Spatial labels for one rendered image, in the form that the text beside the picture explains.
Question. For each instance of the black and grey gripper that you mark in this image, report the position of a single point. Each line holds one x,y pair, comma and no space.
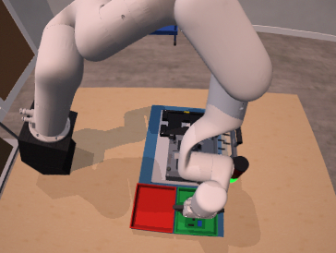
187,212

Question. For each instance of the red open bin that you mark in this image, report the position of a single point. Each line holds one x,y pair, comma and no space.
153,208

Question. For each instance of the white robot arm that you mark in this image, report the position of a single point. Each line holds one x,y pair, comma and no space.
220,32

